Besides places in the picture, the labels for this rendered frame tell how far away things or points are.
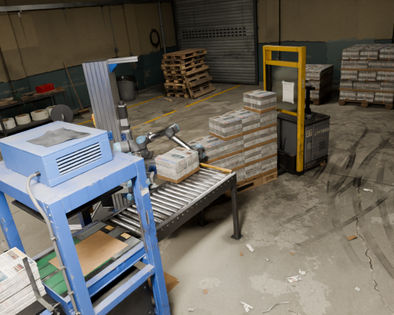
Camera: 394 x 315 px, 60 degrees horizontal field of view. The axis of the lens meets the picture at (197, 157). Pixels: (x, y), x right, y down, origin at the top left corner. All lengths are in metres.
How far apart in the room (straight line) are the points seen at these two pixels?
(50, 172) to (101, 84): 1.85
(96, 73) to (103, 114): 0.43
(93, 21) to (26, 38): 2.12
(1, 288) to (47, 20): 8.75
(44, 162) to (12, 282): 0.78
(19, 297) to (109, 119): 2.07
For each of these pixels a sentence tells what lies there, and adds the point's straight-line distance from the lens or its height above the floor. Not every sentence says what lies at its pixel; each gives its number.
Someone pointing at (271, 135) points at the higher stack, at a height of 0.71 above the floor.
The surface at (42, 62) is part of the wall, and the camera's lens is 10.32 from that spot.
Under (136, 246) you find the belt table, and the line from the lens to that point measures 2.74.
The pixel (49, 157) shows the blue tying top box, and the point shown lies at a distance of 2.09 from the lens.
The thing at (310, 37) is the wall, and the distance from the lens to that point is 10.68.
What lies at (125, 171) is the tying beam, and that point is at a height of 1.52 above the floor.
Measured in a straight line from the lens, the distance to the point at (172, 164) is 3.42.
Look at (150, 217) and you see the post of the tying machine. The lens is 2.45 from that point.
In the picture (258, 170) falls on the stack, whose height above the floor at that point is 0.25.
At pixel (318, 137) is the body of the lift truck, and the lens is 5.37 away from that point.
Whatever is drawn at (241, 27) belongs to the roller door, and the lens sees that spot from 11.62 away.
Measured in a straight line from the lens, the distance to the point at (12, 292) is 2.47.
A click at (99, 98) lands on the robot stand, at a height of 1.65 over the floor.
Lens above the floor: 2.39
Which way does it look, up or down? 23 degrees down
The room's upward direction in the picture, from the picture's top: 6 degrees counter-clockwise
